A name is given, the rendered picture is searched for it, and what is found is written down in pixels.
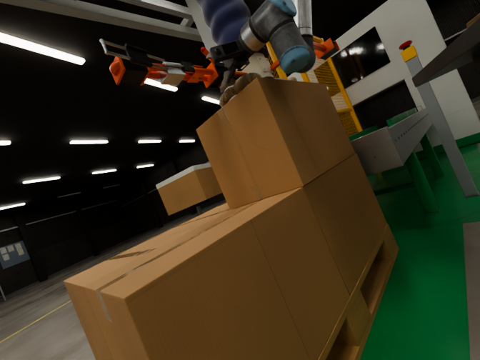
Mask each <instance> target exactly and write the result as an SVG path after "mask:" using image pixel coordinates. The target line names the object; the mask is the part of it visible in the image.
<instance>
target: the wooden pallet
mask: <svg viewBox="0 0 480 360"><path fill-rule="evenodd" d="M398 252H399V248H398V246H397V243H396V241H395V238H394V236H393V234H392V232H391V229H390V227H389V225H388V224H387V225H386V228H385V229H384V231H383V233H382V235H381V237H380V239H379V241H378V243H377V245H376V247H375V249H374V251H373V252H372V254H371V256H370V258H369V260H368V262H367V264H366V266H365V268H364V270H363V272H362V274H361V276H360V277H359V280H358V281H357V283H356V286H355V287H354V290H353V291H352V293H351V295H349V299H348V301H347V303H346V305H345V307H344V309H343V311H342V313H341V315H340V317H339V319H338V321H337V322H336V324H335V326H334V328H333V330H332V332H331V334H330V336H329V338H328V340H327V342H326V344H325V345H324V347H323V349H322V351H321V353H320V355H319V357H318V359H317V360H360V358H361V355H362V352H363V350H364V347H365V344H366V340H367V338H368V336H369V332H370V330H371V327H372V324H373V322H374V318H375V316H376V313H377V310H378V307H379V304H380V302H381V298H382V296H383V294H384V290H385V288H386V285H387V282H388V280H389V277H390V274H391V270H392V268H393V266H394V262H395V260H396V257H397V254H398Z"/></svg>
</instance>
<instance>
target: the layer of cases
mask: <svg viewBox="0 0 480 360"><path fill-rule="evenodd" d="M386 225H387V222H386V219H385V217H384V215H383V213H382V210H381V208H380V206H379V203H378V201H377V199H376V197H375V194H374V192H373V190H372V187H371V185H370V183H369V180H368V179H367V176H366V174H365V171H364V169H363V167H362V165H361V162H360V160H359V158H358V156H357V154H354V155H352V156H350V157H349V158H347V159H346V160H344V161H342V162H341V163H340V164H338V165H336V166H335V167H333V168H332V169H329V170H328V171H327V172H325V173H324V174H322V175H321V176H319V177H317V178H316V179H314V180H313V181H311V182H309V183H308V184H306V185H305V186H302V187H299V188H297V189H293V190H291V191H286V192H284V193H281V194H277V195H275V196H271V197H269V198H265V199H262V200H259V201H255V202H253V203H250V204H246V205H243V206H240V207H237V208H235V209H229V206H228V204H227V202H226V203H224V204H222V205H220V206H218V207H215V208H213V209H211V210H209V211H207V212H205V213H203V214H201V215H199V216H197V217H195V218H192V219H190V220H188V221H186V222H184V223H182V224H180V225H178V226H176V227H174V228H172V229H169V230H168V231H165V232H164V233H162V234H159V235H158V236H155V237H154V238H152V239H149V240H147V241H145V242H143V243H141V244H139V245H137V246H135V247H133V248H131V249H128V250H126V251H124V252H122V253H120V254H118V255H116V256H114V257H112V258H110V259H107V260H106V261H103V262H101V263H100V264H97V265H96V266H93V267H91V268H90V269H87V270H85V271H83V272H81V273H79V274H77V275H75V276H73V277H71V278H69V279H67V280H64V284H65V287H66V289H67V291H68V293H69V296H70V299H71V301H72V304H73V305H74V308H75V310H76V313H77V316H78V318H79V321H80V322H81V325H82V328H83V330H84V333H85V334H86V337H87V340H88V342H89V345H90V347H91V350H92V352H93V354H94V357H95V359H96V360H317V359H318V357H319V355H320V353H321V351H322V349H323V347H324V345H325V344H326V342H327V340H328V338H329V336H330V334H331V332H332V330H333V328H334V326H335V324H336V322H337V321H338V319H339V317H340V315H341V313H342V311H343V309H344V307H345V305H346V303H347V301H348V299H349V295H351V293H352V291H353V290H354V287H355V286H356V283H357V281H358V280H359V277H360V276H361V274H362V272H363V270H364V268H365V266H366V264H367V262H368V260H369V258H370V256H371V254H372V252H373V251H374V249H375V247H376V245H377V243H378V241H379V239H380V237H381V235H382V233H383V231H384V229H385V228H386Z"/></svg>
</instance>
